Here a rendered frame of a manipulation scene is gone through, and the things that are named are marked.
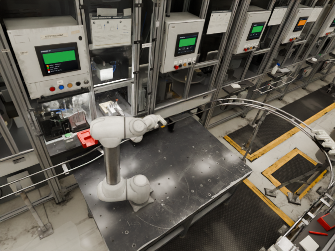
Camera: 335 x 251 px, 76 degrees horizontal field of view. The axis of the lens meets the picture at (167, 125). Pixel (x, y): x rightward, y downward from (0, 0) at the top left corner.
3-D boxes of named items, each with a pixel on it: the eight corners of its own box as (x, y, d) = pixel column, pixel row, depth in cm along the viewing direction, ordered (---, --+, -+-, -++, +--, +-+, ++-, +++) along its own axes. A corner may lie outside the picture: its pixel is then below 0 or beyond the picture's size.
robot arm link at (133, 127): (145, 118, 138) (123, 118, 135) (148, 114, 120) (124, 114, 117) (145, 138, 137) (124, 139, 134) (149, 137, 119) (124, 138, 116)
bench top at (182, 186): (116, 268, 142) (116, 266, 139) (66, 160, 201) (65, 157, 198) (252, 173, 217) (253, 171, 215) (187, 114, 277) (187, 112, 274)
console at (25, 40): (32, 101, 146) (7, 32, 115) (23, 81, 162) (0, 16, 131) (92, 87, 167) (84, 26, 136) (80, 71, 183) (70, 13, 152)
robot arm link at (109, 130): (126, 204, 163) (96, 207, 159) (126, 187, 176) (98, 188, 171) (126, 127, 116) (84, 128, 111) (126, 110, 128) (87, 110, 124)
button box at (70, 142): (67, 149, 176) (64, 139, 168) (64, 143, 180) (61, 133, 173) (76, 146, 180) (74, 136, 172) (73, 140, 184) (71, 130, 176)
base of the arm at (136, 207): (158, 199, 178) (159, 195, 175) (134, 213, 167) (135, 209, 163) (146, 183, 188) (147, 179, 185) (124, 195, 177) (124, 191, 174)
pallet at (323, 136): (307, 134, 253) (312, 128, 247) (318, 134, 255) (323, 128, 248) (326, 158, 226) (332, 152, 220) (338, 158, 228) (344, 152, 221)
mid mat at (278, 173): (295, 203, 271) (296, 203, 270) (260, 173, 302) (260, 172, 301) (328, 171, 322) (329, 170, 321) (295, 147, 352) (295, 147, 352)
